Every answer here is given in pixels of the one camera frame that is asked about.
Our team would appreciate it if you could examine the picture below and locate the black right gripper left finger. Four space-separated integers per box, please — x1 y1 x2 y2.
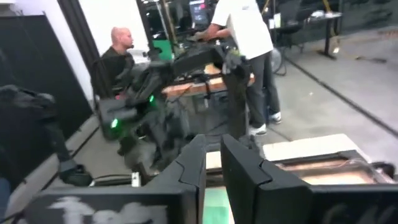
21 134 208 224

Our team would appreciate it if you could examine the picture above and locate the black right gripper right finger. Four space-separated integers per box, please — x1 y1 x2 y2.
220 133 398 224

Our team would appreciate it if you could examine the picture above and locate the person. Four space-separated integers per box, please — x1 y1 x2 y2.
194 0 282 136
99 26 137 97

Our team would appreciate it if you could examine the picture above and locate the teal translucent plastic bin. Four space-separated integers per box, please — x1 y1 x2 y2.
202 186 233 224

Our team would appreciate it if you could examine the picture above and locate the wooden workbench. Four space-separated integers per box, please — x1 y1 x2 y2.
161 63 256 98

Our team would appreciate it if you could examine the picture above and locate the computer monitor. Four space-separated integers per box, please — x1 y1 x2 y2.
188 0 209 29

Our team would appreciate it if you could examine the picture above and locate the green box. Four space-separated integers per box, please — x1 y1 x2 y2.
152 39 174 62

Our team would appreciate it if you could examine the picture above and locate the black desk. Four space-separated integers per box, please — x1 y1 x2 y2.
270 11 343 60

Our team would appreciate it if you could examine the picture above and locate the clear plastic bin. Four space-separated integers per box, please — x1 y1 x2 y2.
341 157 397 185

